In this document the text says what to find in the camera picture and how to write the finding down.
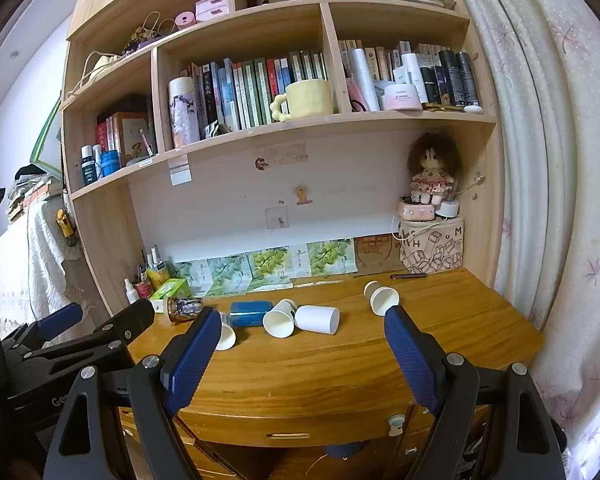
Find pink round box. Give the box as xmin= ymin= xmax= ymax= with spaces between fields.
xmin=398 ymin=198 xmax=439 ymax=221

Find white lace cloth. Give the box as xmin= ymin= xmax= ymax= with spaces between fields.
xmin=0 ymin=199 xmax=90 ymax=342

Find white paper label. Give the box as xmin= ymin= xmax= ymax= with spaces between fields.
xmin=168 ymin=157 xmax=192 ymax=186

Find yellow hanging toy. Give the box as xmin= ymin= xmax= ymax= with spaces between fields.
xmin=54 ymin=208 xmax=77 ymax=247

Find pink cream jar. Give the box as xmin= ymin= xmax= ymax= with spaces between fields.
xmin=383 ymin=82 xmax=424 ymax=111

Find red boxed books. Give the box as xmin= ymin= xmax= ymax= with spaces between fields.
xmin=94 ymin=112 xmax=157 ymax=167

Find white floral tumbler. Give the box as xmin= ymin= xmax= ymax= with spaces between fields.
xmin=167 ymin=77 xmax=201 ymax=149

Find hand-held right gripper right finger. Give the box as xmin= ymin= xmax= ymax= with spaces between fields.
xmin=384 ymin=304 xmax=567 ymax=480

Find tall white bottle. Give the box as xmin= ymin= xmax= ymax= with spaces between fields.
xmin=350 ymin=48 xmax=382 ymax=112

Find white paper cup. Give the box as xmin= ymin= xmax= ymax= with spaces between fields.
xmin=294 ymin=304 xmax=341 ymax=336
xmin=363 ymin=280 xmax=401 ymax=317
xmin=214 ymin=314 xmax=238 ymax=352
xmin=262 ymin=298 xmax=298 ymax=337

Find clear wall hook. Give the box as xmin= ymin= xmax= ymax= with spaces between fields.
xmin=265 ymin=205 xmax=291 ymax=231

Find green tissue box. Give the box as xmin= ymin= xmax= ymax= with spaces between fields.
xmin=149 ymin=278 xmax=192 ymax=314

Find amber glass jar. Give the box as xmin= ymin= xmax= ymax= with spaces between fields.
xmin=165 ymin=296 xmax=205 ymax=325

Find blue box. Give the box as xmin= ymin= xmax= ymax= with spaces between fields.
xmin=228 ymin=300 xmax=274 ymax=328

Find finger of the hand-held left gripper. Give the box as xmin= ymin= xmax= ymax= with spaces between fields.
xmin=0 ymin=302 xmax=85 ymax=358
xmin=22 ymin=298 xmax=156 ymax=373

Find blue jar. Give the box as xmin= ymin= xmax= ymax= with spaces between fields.
xmin=100 ymin=150 xmax=122 ymax=177

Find printed cardboard box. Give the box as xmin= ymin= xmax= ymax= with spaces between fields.
xmin=398 ymin=215 xmax=465 ymax=275

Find brown carved plaque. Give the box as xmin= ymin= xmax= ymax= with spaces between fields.
xmin=354 ymin=234 xmax=402 ymax=274

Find row of upright books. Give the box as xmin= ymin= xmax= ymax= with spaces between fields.
xmin=192 ymin=50 xmax=332 ymax=134

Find brown haired doll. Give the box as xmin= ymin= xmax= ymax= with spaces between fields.
xmin=405 ymin=132 xmax=462 ymax=206

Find beige drawstring bag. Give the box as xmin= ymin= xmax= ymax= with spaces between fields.
xmin=67 ymin=51 xmax=125 ymax=99

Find pink storage box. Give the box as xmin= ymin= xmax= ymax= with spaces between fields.
xmin=195 ymin=0 xmax=230 ymax=22

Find black bottles group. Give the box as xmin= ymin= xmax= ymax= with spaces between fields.
xmin=420 ymin=49 xmax=482 ymax=107

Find green framed picture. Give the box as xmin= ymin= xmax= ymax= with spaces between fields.
xmin=29 ymin=97 xmax=64 ymax=177

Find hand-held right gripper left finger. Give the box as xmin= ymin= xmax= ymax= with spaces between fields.
xmin=44 ymin=305 xmax=223 ymax=480

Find row of thin books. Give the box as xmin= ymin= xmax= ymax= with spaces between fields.
xmin=337 ymin=39 xmax=446 ymax=81

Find yellow ceramic mug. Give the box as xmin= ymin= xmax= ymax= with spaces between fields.
xmin=270 ymin=79 xmax=337 ymax=122

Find white cable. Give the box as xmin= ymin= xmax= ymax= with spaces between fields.
xmin=392 ymin=175 xmax=485 ymax=242

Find leaf print card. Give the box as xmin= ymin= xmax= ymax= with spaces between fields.
xmin=172 ymin=259 xmax=212 ymax=288
xmin=307 ymin=238 xmax=356 ymax=277
xmin=206 ymin=254 xmax=254 ymax=297
xmin=247 ymin=246 xmax=295 ymax=292

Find wooden desk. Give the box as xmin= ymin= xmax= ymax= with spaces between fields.
xmin=116 ymin=267 xmax=547 ymax=480

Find white floral curtain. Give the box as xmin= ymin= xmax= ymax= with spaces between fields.
xmin=444 ymin=0 xmax=600 ymax=480

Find dark bottle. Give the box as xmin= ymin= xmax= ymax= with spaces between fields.
xmin=81 ymin=145 xmax=97 ymax=186

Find wooden bookshelf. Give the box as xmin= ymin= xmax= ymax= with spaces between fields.
xmin=61 ymin=0 xmax=507 ymax=321

